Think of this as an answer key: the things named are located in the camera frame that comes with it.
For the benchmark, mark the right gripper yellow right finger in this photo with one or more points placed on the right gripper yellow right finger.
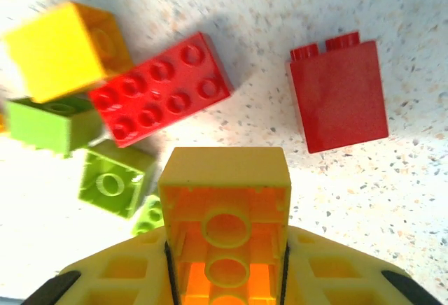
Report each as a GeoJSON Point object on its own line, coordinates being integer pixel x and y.
{"type": "Point", "coordinates": [332, 273]}

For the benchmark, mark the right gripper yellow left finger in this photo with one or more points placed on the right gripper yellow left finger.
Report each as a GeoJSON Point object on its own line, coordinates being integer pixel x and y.
{"type": "Point", "coordinates": [122, 273]}

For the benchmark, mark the yellow long lego brick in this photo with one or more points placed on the yellow long lego brick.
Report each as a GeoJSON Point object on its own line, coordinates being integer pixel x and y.
{"type": "Point", "coordinates": [224, 165]}

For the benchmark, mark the green long lego brick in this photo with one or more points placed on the green long lego brick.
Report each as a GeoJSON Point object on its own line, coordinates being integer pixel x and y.
{"type": "Point", "coordinates": [42, 126]}

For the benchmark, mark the red tall lego brick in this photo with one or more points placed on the red tall lego brick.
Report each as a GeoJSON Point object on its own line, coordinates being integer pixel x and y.
{"type": "Point", "coordinates": [339, 98]}

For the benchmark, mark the red long lego brick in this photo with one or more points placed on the red long lego brick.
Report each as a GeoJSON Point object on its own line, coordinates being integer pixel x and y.
{"type": "Point", "coordinates": [157, 91]}

